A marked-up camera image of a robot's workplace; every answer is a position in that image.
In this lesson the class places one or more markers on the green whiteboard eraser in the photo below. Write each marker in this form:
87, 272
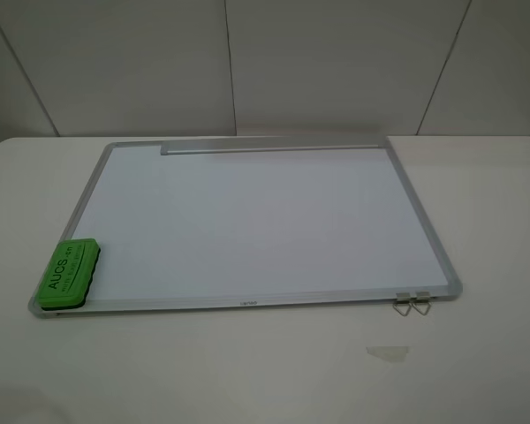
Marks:
69, 274

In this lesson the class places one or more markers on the white aluminium-framed whiteboard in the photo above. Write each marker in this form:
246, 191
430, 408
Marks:
255, 229

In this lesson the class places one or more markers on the silver pen tray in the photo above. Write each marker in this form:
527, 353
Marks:
270, 144

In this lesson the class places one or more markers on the left metal hanging clip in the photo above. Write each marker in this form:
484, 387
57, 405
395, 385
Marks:
403, 304

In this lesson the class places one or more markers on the metal hanging clip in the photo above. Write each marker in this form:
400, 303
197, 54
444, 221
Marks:
422, 302
403, 304

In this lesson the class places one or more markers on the right metal hanging clip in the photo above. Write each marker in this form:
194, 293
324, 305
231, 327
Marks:
422, 302

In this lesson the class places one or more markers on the clear tape piece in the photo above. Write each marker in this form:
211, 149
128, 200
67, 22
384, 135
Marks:
391, 354

